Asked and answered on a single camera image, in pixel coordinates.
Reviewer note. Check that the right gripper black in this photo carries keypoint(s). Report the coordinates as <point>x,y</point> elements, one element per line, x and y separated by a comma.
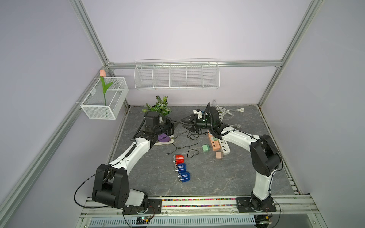
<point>192,120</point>

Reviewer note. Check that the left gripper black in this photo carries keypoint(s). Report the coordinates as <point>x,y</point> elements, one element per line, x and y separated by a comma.
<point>170,124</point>

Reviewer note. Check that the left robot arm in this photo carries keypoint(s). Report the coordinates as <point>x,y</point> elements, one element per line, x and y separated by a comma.
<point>111,184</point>

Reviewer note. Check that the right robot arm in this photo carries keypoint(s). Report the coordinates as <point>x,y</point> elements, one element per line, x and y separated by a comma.
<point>266,159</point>

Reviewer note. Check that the red electric shaver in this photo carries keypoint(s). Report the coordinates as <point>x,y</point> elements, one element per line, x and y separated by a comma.
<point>178,159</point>

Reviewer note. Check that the potted green plant black vase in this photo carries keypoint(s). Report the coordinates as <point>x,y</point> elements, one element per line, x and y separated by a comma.
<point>161,106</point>

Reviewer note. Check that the cream hand-shaped holder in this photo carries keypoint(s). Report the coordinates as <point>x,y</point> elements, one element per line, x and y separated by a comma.
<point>170,142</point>

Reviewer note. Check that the orange power strip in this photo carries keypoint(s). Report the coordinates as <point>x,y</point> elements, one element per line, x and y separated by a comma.
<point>215,144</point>

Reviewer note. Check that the white power strip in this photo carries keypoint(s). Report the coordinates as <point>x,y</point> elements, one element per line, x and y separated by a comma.
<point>225,149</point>

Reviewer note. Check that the pink charger cube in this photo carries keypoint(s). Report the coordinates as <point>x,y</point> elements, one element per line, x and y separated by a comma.
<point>219,155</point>

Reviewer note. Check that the pink artificial tulip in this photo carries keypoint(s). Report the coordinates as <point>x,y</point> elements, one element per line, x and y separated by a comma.
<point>105,86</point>

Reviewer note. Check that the long white wire shelf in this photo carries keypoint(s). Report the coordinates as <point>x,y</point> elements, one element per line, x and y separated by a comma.
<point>165,74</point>

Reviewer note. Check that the white wire basket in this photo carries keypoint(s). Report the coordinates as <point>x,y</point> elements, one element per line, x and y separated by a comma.
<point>93,104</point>

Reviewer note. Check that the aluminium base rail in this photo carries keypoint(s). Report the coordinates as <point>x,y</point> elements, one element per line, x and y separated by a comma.
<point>228,205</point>

